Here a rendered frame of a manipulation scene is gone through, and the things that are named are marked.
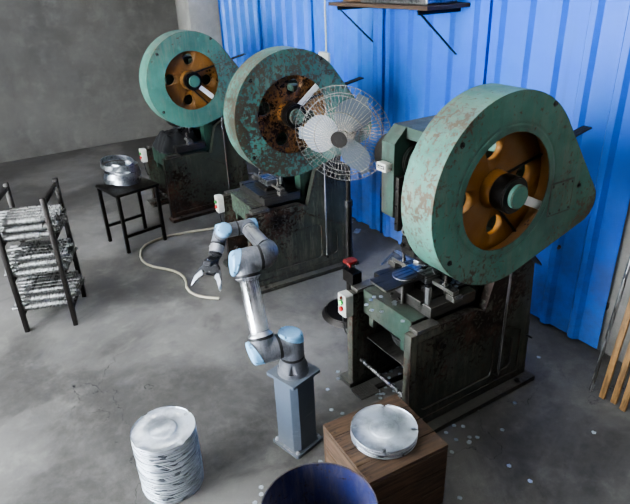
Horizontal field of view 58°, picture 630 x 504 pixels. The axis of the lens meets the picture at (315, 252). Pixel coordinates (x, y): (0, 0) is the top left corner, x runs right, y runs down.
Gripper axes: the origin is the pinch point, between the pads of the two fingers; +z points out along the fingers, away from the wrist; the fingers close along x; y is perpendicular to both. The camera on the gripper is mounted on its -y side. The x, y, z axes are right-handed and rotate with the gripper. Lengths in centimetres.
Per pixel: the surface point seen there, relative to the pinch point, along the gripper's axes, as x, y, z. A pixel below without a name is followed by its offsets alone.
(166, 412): 2, -6, 63
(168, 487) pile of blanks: -9, -11, 94
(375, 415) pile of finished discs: -93, -24, 44
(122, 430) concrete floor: 32, 34, 79
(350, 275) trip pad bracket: -72, 11, -24
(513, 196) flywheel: -126, -78, -48
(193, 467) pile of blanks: -17, -8, 84
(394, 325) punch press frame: -98, -2, 0
